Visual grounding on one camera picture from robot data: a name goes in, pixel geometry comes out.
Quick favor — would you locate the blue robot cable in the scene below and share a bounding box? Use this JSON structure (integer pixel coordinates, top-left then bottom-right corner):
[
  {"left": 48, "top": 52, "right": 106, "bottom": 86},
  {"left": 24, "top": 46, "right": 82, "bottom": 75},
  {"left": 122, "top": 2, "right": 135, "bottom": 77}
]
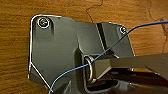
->
[{"left": 47, "top": 20, "right": 168, "bottom": 94}]

